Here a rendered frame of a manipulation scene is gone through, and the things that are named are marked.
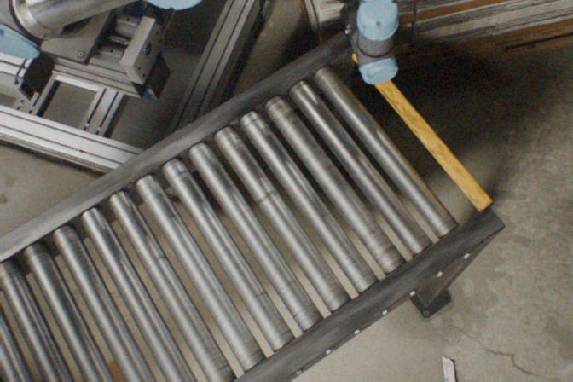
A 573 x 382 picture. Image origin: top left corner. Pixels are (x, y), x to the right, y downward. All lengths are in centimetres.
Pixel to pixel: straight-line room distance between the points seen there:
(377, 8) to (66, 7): 56
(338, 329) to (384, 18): 58
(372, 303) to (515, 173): 112
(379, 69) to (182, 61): 102
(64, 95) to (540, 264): 164
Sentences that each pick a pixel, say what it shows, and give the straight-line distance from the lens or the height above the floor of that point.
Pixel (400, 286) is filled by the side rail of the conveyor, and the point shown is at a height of 80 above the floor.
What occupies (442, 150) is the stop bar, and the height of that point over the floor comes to 82.
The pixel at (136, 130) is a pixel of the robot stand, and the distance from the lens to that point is 206.
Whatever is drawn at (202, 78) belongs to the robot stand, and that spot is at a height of 23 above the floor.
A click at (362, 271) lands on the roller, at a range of 121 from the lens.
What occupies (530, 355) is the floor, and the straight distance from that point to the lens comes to 208.
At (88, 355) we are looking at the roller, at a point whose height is 80.
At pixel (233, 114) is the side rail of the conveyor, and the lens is 134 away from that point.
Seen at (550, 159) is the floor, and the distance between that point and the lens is 226.
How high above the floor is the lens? 198
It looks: 67 degrees down
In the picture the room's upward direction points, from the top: 11 degrees counter-clockwise
